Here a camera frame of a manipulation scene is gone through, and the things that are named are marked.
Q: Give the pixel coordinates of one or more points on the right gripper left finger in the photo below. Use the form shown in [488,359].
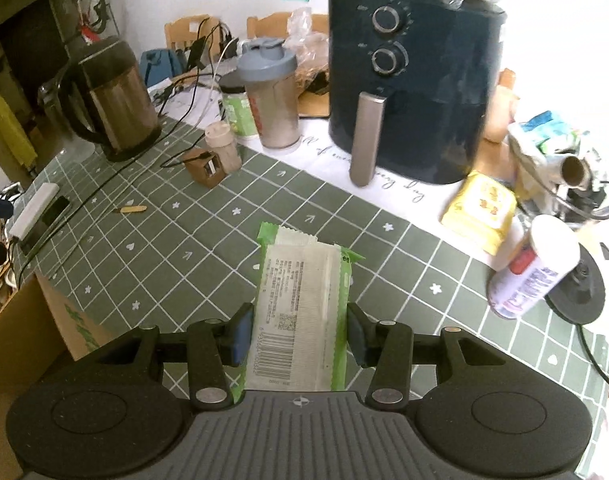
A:
[212,345]

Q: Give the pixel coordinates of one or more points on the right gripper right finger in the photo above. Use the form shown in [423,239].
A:
[387,347]

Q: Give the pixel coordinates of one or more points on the green white wipes pack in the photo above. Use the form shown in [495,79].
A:
[299,337]

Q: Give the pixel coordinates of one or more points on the green checkered tablecloth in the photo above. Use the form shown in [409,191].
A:
[146,245]

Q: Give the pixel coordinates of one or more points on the yellow small tool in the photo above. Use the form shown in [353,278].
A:
[135,209]

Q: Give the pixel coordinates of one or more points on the white purple canister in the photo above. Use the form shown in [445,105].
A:
[545,255]

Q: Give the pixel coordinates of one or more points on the yellow wipes pack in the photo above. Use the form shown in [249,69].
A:
[481,212]

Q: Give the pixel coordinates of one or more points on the cardboard box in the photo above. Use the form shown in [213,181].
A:
[38,325]

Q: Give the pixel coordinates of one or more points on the small brown wooden box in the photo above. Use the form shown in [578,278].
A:
[204,167]

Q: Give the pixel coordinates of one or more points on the black round stand base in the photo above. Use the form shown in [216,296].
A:
[580,297]

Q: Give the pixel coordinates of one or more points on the smartphone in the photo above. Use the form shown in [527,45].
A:
[44,225]

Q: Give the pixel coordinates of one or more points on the white power bank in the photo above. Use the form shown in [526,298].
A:
[32,212]

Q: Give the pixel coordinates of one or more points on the green label jar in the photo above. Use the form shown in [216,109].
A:
[235,105]

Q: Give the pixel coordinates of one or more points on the glass bowl with clutter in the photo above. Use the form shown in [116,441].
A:
[560,171]

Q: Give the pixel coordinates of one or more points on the black air fryer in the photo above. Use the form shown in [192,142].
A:
[410,82]

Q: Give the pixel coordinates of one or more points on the black electric kettle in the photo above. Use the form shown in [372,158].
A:
[104,100]

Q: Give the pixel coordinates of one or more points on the grey lid shaker bottle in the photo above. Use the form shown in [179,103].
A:
[268,71]

